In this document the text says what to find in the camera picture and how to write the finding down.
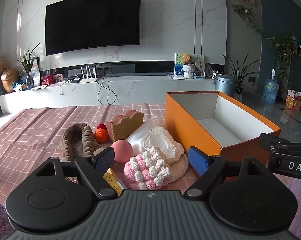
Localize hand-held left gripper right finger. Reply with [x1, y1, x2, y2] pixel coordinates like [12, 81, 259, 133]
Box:
[184, 146, 271, 198]

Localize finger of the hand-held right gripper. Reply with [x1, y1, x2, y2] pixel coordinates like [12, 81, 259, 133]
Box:
[259, 133, 301, 155]

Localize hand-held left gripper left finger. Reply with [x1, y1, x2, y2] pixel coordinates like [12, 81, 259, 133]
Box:
[34, 147, 118, 199]

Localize toast-shaped plush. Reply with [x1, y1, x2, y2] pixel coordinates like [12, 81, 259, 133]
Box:
[106, 111, 144, 142]

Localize brown braided plush headband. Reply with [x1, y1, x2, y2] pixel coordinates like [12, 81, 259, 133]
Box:
[62, 122, 106, 162]

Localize orange cardboard box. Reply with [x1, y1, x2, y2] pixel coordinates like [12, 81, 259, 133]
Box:
[165, 91, 282, 182]

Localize white soft tissue pack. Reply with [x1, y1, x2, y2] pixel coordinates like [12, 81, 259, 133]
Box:
[137, 127, 185, 164]

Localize beige round pad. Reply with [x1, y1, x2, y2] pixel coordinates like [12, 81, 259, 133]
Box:
[163, 152, 189, 182]

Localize pink ball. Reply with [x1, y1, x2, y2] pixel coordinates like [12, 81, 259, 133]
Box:
[111, 140, 134, 163]

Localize yellow packet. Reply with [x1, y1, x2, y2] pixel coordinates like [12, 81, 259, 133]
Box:
[102, 167, 126, 197]

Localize orange crochet fruit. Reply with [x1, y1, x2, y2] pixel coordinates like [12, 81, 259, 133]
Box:
[94, 128, 109, 143]

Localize red tissue box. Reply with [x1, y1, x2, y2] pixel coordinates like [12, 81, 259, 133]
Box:
[285, 90, 301, 110]

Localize pink and white crochet hat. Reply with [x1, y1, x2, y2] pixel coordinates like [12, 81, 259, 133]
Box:
[124, 146, 171, 190]

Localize blue water bottle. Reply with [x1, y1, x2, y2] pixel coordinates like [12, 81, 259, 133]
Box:
[262, 69, 279, 105]

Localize clear plastic bag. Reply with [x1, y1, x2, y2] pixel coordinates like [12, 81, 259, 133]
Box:
[127, 115, 164, 145]

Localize silver trash can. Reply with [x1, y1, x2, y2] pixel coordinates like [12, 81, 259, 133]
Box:
[214, 74, 237, 100]

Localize long-leaved potted plant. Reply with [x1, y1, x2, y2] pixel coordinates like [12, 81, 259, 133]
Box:
[222, 52, 261, 95]

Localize pink checkered tablecloth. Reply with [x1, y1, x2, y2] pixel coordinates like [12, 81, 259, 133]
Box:
[0, 104, 294, 205]

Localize white marble television cabinet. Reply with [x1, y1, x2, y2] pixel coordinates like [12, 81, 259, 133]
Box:
[0, 74, 224, 115]

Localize white router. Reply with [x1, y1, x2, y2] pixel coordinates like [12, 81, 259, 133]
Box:
[80, 66, 98, 84]

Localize bushy green ivy plant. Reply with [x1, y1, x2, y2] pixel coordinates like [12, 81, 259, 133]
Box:
[267, 34, 298, 93]

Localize painted canvas picture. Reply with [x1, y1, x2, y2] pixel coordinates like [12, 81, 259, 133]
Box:
[175, 53, 204, 77]

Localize green plant in glass vase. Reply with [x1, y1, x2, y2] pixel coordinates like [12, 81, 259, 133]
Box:
[14, 42, 41, 89]

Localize blue wrapped item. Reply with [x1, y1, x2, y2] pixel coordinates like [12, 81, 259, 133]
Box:
[12, 82, 27, 92]

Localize gold round vase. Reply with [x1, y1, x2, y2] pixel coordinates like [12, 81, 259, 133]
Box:
[1, 67, 19, 93]

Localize hanging ivy plant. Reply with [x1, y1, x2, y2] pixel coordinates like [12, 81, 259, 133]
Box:
[232, 4, 263, 35]

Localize black cable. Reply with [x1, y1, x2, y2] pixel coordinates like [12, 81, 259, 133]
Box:
[98, 74, 116, 105]

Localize black picture frame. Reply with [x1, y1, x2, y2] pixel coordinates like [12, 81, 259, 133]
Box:
[32, 57, 40, 78]

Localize black wall television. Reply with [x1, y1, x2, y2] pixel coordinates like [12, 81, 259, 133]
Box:
[45, 0, 141, 56]

